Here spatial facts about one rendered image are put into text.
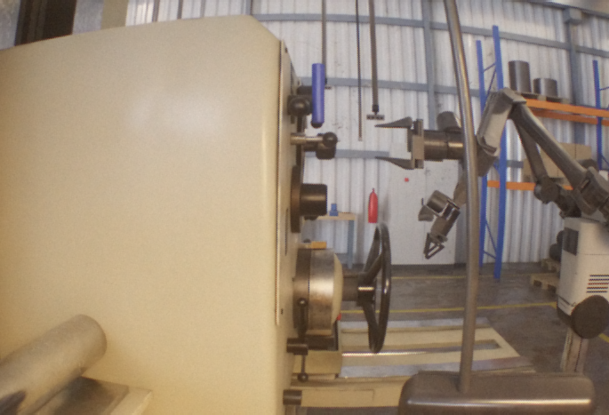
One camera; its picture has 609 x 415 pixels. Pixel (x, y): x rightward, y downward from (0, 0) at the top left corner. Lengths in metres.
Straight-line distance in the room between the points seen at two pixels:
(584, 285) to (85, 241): 1.40
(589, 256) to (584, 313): 0.19
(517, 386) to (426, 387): 0.15
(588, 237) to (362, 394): 1.18
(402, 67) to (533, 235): 4.14
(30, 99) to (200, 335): 0.58
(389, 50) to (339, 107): 1.51
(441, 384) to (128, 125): 0.68
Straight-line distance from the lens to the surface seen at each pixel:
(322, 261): 1.29
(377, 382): 2.16
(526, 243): 9.67
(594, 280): 1.60
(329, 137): 0.99
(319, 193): 1.07
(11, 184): 1.03
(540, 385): 0.78
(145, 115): 0.87
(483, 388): 0.75
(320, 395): 2.12
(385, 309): 1.20
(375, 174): 8.73
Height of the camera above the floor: 1.61
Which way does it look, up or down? 5 degrees down
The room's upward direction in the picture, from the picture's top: 1 degrees clockwise
